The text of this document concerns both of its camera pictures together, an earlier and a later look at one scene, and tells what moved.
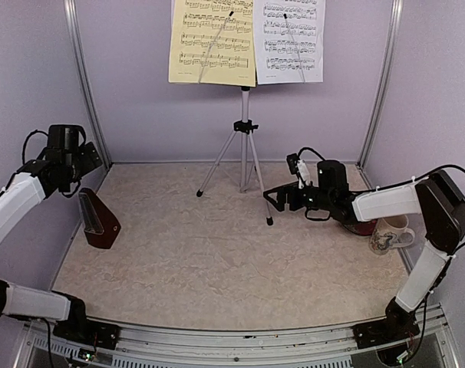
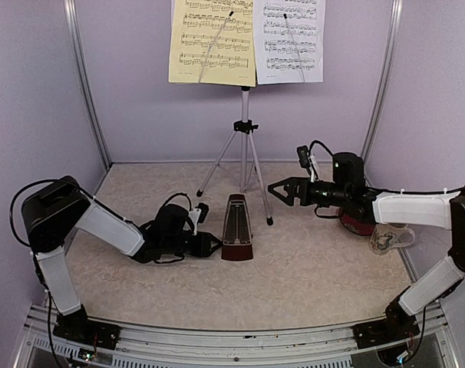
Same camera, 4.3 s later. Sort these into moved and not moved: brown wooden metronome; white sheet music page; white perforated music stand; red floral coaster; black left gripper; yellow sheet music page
Moved: brown wooden metronome; black left gripper
Not moved: white sheet music page; yellow sheet music page; red floral coaster; white perforated music stand
